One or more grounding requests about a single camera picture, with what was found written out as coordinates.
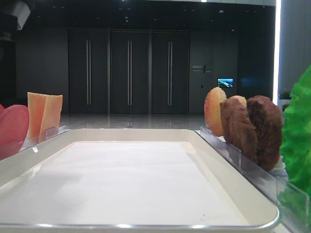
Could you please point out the round bread slice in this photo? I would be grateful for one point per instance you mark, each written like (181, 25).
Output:
(212, 111)
(241, 99)

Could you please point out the front brown meat patty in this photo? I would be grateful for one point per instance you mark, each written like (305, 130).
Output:
(238, 129)

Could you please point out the brown meat patty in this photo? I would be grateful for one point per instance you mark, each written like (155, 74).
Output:
(238, 129)
(268, 121)

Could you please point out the right orange cheese slice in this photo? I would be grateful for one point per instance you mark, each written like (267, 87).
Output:
(51, 114)

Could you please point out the orange cheese slice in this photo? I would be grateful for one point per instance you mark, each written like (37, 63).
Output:
(36, 105)
(51, 114)

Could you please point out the rear brown meat patty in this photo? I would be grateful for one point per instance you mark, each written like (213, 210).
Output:
(268, 121)

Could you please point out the left orange cheese slice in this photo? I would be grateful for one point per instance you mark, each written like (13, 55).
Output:
(36, 105)

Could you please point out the green lettuce leaf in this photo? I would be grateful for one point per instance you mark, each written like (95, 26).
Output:
(296, 146)

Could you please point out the right dark door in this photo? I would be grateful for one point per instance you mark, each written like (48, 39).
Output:
(170, 72)

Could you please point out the middle dark door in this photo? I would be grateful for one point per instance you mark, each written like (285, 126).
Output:
(129, 72)

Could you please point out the left dark double door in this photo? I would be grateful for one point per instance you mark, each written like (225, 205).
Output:
(88, 71)

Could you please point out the white rectangular serving tray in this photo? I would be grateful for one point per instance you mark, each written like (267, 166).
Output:
(129, 181)

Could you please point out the potted green plant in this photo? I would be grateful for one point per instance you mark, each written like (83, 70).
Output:
(284, 99)

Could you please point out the left clear acrylic food rack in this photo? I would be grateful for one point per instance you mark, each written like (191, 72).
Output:
(13, 148)

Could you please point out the clear acrylic food rack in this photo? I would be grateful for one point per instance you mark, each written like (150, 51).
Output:
(255, 167)
(13, 148)

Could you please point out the right clear acrylic food rack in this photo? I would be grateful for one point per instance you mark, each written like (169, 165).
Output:
(255, 167)

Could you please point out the small wall display screen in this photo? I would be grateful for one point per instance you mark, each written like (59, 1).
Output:
(225, 82)

